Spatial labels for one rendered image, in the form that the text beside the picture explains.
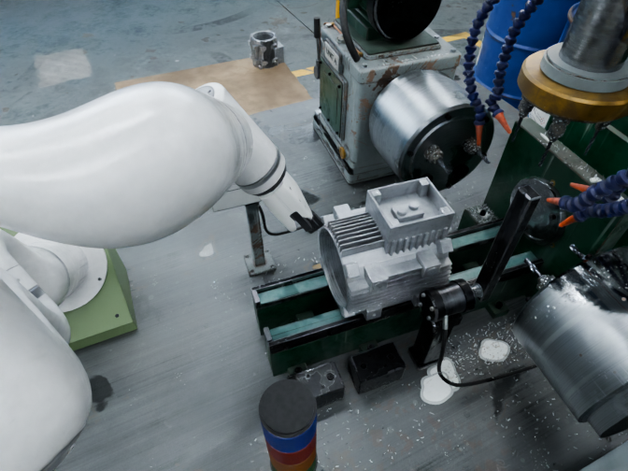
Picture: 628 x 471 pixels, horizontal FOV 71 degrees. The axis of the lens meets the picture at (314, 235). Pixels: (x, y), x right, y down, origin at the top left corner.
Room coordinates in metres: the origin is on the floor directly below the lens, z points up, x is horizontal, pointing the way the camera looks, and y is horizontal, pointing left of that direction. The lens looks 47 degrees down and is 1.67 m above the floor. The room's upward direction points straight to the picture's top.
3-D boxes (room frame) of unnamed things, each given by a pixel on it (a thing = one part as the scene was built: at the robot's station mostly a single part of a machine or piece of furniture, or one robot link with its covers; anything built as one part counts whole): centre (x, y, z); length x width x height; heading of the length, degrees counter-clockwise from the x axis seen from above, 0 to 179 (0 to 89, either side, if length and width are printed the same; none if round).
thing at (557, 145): (0.69, -0.53, 0.97); 0.30 x 0.11 x 0.34; 19
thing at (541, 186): (0.67, -0.47, 1.02); 0.15 x 0.02 x 0.15; 19
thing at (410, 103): (0.97, -0.27, 1.04); 0.37 x 0.25 x 0.25; 19
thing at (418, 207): (0.56, -0.17, 1.11); 0.12 x 0.11 x 0.07; 108
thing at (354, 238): (0.55, -0.13, 1.02); 0.20 x 0.19 x 0.19; 108
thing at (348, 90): (1.20, -0.19, 0.99); 0.35 x 0.31 x 0.37; 19
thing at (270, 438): (0.17, 0.03, 1.19); 0.06 x 0.06 x 0.04
